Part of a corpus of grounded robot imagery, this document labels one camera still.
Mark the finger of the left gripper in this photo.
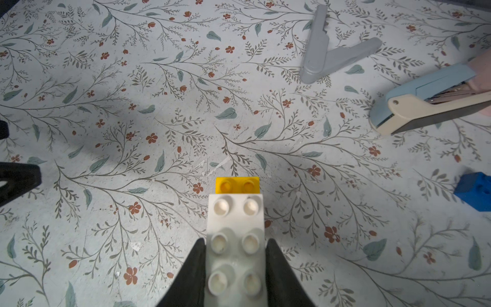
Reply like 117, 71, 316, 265
1, 162, 42, 207

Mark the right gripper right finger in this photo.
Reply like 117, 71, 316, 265
265, 239, 315, 307

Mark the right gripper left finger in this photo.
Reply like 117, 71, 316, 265
157, 238, 206, 307

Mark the white lego brick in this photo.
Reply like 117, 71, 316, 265
204, 194, 267, 306

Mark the yellow long lego brick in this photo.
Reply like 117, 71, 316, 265
215, 177, 261, 194

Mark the small blue lego brick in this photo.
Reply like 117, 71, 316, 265
453, 172, 491, 212

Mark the floral table mat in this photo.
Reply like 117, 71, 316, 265
1, 1, 490, 306

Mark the pink pen cup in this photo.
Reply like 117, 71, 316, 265
466, 50, 491, 95

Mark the grey V-shaped bracket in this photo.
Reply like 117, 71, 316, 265
299, 5, 382, 84

